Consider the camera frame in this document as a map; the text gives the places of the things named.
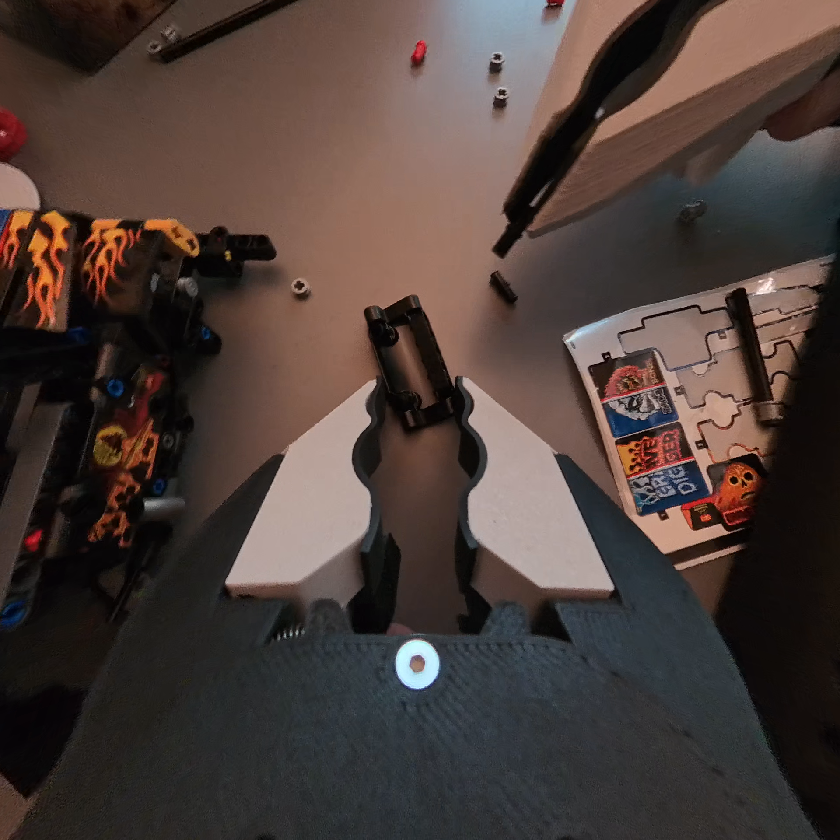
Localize flame-printed toy truck model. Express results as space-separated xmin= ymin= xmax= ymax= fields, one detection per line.
xmin=0 ymin=206 xmax=278 ymax=634

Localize white book stand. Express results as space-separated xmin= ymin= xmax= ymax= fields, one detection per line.
xmin=0 ymin=163 xmax=42 ymax=212

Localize sticker sheet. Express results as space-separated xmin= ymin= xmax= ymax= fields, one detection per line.
xmin=563 ymin=256 xmax=831 ymax=568

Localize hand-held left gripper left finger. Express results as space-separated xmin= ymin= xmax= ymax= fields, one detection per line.
xmin=225 ymin=377 xmax=401 ymax=598

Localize grey desk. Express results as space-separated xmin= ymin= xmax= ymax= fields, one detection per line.
xmin=0 ymin=0 xmax=840 ymax=657

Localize dark perforated panel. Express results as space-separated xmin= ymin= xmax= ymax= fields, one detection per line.
xmin=715 ymin=259 xmax=840 ymax=840

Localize red toy wheel rim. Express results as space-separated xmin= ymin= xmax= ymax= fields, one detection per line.
xmin=0 ymin=108 xmax=28 ymax=161

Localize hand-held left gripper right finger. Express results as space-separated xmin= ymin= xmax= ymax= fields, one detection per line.
xmin=454 ymin=375 xmax=616 ymax=601

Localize black long toy axle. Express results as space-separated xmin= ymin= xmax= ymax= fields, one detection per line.
xmin=159 ymin=0 xmax=309 ymax=64

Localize person's right hand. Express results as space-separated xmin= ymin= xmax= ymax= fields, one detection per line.
xmin=766 ymin=69 xmax=840 ymax=142

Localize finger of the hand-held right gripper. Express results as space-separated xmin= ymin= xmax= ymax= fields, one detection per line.
xmin=524 ymin=0 xmax=840 ymax=238
xmin=502 ymin=0 xmax=713 ymax=221

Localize toy truck set box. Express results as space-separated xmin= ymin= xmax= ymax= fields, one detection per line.
xmin=0 ymin=0 xmax=177 ymax=74

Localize short black axle with stop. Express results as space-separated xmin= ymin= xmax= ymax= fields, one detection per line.
xmin=725 ymin=287 xmax=785 ymax=427

